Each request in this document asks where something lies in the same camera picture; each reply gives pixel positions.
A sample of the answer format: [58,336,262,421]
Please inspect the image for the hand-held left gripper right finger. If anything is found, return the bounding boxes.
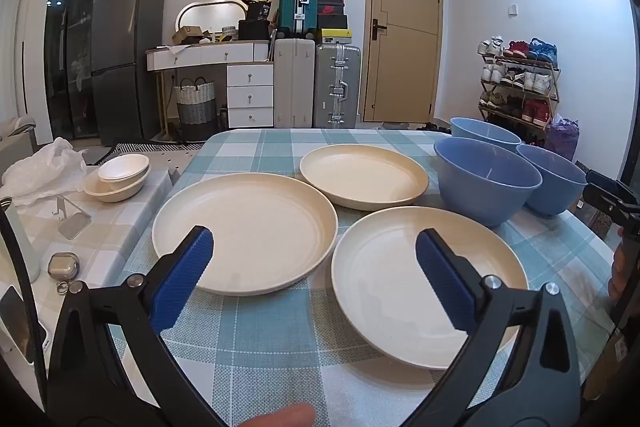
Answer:
[402,228,583,427]

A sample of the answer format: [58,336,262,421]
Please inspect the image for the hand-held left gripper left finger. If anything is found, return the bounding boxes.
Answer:
[46,225,226,427]

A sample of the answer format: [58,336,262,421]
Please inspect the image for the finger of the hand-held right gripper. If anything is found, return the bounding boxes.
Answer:
[582,170,640,228]

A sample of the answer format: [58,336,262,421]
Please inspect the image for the blue bowl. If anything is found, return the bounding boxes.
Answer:
[433,137,544,228]
[449,117,523,154]
[515,143,589,218]

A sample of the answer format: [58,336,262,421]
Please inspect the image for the cream round plate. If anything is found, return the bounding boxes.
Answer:
[299,144,430,211]
[151,172,340,297]
[331,206,530,370]

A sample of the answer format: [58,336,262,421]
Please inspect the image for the person's right hand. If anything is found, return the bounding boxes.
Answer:
[609,228,629,304]

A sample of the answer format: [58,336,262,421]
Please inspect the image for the person's left hand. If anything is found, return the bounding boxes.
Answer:
[235,403,317,427]

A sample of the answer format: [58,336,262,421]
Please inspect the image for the purple bag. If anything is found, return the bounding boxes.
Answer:
[545,117,580,162]

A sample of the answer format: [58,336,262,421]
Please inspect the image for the teal checked tablecloth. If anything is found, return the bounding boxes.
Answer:
[107,128,621,427]

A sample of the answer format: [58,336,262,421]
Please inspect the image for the metal shoe rack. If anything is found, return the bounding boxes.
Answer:
[477,52,561,130]

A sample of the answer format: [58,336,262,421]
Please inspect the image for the silver earbuds case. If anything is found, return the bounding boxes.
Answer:
[47,253,82,282]

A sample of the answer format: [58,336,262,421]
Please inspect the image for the clear phone stand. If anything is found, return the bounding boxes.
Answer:
[50,197,92,240]

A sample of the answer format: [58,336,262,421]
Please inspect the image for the small white bowl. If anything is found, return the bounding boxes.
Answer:
[97,153,151,182]

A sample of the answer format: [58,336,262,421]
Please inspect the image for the rows of shelved sneakers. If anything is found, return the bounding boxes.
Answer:
[477,37,560,128]

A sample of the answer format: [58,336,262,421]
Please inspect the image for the grey white laundry basket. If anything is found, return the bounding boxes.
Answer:
[175,78,217,142]

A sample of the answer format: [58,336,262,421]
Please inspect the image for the white cup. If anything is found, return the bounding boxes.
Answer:
[0,197,41,283]

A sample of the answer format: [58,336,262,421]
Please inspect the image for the white plastic bag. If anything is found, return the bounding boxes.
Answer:
[1,137,90,206]

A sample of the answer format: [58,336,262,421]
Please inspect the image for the white vanity desk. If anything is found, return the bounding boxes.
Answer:
[146,39,276,130]

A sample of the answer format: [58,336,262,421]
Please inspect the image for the tan door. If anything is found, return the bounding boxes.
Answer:
[361,0,443,124]

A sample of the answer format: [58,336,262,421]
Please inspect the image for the silver suitcase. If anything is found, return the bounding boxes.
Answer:
[314,43,362,129]

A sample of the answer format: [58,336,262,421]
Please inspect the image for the beige suitcase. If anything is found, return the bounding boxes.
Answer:
[274,38,316,128]

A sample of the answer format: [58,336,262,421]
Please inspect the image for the grey refrigerator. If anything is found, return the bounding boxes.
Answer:
[91,0,166,146]

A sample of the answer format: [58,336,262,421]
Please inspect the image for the oval mirror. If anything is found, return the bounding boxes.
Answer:
[175,0,247,32]

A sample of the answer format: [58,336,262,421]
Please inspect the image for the yellow black shoe box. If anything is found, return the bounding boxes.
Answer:
[317,28,352,45]

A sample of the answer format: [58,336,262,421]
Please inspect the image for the black bag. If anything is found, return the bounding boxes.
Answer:
[238,0,273,42]

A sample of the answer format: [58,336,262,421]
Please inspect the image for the dark glass cabinet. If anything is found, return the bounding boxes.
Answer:
[44,0,121,140]

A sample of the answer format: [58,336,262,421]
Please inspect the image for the black cable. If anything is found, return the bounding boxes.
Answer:
[0,207,53,408]

